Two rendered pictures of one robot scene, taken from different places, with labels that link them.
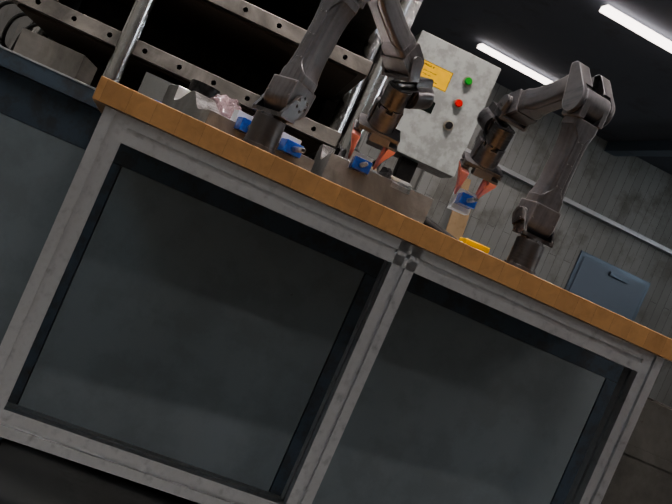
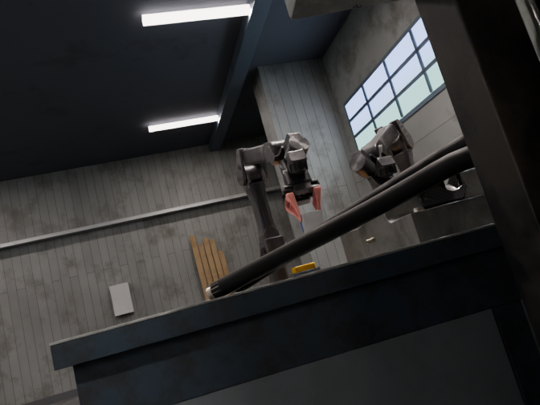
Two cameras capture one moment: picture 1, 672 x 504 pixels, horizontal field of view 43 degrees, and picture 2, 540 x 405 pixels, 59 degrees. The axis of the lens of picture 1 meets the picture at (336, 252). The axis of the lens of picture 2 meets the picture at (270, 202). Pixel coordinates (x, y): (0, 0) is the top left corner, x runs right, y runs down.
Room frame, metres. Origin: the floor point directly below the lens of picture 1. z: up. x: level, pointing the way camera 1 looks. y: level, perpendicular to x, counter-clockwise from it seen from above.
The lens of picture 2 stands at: (3.36, -0.34, 0.79)
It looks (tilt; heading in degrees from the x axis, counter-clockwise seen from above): 10 degrees up; 179
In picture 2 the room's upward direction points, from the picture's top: 15 degrees counter-clockwise
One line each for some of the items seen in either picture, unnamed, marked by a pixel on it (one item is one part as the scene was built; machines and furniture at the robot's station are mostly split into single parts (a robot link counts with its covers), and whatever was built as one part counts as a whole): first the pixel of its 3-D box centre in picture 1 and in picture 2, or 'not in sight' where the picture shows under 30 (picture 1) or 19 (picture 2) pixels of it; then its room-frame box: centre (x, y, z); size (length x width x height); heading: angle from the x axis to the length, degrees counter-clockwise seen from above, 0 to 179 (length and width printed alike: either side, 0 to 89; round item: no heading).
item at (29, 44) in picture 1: (56, 62); not in sight; (2.06, 0.80, 0.84); 0.20 x 0.15 x 0.07; 9
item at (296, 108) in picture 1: (279, 105); not in sight; (1.63, 0.21, 0.90); 0.09 x 0.06 x 0.06; 52
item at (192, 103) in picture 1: (231, 130); not in sight; (2.06, 0.35, 0.86); 0.50 x 0.26 x 0.11; 26
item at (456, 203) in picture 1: (467, 200); (309, 224); (2.09, -0.24, 0.93); 0.13 x 0.05 x 0.05; 8
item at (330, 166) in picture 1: (361, 186); (418, 217); (2.20, 0.01, 0.87); 0.50 x 0.26 x 0.14; 9
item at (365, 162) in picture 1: (361, 165); not in sight; (1.92, 0.03, 0.89); 0.13 x 0.05 x 0.05; 8
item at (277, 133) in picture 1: (263, 135); not in sight; (1.62, 0.21, 0.84); 0.20 x 0.07 x 0.08; 105
